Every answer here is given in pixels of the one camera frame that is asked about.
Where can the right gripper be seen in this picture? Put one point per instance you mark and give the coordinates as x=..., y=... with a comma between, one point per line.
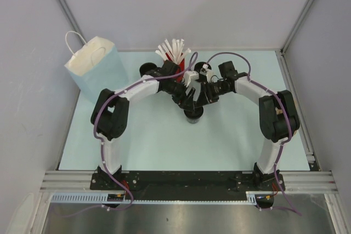
x=207, y=87

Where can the single black coffee cup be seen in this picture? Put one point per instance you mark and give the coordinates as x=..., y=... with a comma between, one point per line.
x=194, y=116

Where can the light blue paper bag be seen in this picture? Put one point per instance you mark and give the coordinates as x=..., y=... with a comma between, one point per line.
x=96, y=66

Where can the black coffee cup stack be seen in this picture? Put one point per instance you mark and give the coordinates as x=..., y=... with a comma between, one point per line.
x=148, y=70

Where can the brown cardboard cup carrier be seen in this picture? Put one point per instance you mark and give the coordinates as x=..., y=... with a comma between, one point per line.
x=296, y=117

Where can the red straw holder cup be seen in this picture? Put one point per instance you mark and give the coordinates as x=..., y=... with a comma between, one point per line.
x=181, y=66

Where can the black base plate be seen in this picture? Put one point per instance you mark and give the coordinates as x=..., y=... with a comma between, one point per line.
x=189, y=185

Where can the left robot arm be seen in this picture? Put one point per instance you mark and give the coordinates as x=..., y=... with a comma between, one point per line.
x=110, y=114

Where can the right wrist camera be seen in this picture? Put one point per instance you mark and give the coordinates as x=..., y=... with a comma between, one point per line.
x=205, y=73

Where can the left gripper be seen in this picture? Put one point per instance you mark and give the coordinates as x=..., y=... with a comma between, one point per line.
x=185, y=101

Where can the grey slotted cable duct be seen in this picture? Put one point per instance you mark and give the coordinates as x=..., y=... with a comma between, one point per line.
x=114, y=198

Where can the white wrapped straws bundle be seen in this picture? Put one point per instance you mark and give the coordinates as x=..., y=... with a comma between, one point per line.
x=175, y=48

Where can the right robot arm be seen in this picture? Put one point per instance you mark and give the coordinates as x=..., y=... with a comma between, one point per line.
x=278, y=117

